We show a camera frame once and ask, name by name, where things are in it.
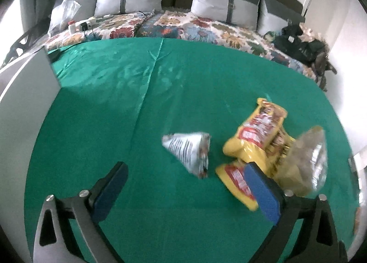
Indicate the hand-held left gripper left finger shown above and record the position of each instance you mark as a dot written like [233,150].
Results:
[110,188]

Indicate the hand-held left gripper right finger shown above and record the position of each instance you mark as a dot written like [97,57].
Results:
[263,191]

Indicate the yellow red snack packet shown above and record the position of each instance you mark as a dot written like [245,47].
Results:
[255,134]
[235,180]

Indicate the large clear gold snack bag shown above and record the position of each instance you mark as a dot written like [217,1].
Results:
[306,162]

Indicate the white triangular snack packet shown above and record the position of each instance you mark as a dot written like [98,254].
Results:
[187,150]

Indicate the green satin blanket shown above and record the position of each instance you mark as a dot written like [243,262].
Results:
[143,108]

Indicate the silver edged flat device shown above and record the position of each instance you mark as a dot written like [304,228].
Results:
[354,174]

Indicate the brown grey handbag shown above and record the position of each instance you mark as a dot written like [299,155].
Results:
[324,65]

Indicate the black bag with clothes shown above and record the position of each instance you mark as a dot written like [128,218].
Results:
[298,46]

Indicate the white bottle red cap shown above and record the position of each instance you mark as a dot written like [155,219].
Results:
[72,27]

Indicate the beige floral cloth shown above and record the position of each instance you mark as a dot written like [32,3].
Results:
[306,31]

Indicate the white charger box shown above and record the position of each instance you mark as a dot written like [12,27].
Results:
[86,24]

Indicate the floral bedsheet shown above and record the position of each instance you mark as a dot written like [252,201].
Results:
[200,28]

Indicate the white plastic bag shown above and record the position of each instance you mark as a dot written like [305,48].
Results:
[61,15]

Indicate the black metal frame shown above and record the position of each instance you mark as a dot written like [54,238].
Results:
[17,45]

